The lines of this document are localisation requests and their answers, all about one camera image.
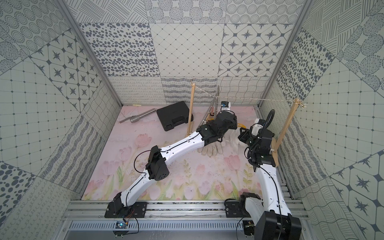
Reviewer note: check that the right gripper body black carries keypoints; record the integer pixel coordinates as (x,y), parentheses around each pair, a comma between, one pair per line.
(247,138)

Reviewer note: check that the grey clip hanger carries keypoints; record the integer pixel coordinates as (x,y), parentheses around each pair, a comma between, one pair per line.
(214,105)

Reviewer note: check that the blue dotted glove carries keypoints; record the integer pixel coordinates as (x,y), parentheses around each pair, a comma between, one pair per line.
(232,137)

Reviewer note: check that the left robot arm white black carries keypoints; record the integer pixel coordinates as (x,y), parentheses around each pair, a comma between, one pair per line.
(156,168)

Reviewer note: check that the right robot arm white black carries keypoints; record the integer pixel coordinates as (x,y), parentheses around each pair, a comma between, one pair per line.
(270,214)

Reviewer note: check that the black flat pad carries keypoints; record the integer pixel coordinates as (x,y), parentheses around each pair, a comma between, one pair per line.
(173,115)

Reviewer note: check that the grey metal cylinder tool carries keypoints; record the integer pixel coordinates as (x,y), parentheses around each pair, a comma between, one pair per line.
(136,118)

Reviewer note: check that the small circuit board left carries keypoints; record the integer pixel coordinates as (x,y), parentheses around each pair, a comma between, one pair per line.
(121,229)

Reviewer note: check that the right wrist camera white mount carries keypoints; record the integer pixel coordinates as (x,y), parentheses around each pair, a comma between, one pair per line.
(259,124)

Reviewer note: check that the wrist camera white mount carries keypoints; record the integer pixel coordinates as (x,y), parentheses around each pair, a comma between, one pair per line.
(259,124)
(225,106)

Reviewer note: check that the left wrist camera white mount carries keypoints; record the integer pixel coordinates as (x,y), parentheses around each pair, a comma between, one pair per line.
(225,106)

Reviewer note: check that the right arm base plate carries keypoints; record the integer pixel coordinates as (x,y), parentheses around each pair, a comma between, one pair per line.
(234,210)

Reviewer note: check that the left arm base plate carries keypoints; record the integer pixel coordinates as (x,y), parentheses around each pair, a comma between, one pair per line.
(126,210)

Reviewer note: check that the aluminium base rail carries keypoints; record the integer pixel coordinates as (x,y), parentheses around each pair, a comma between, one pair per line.
(95,210)

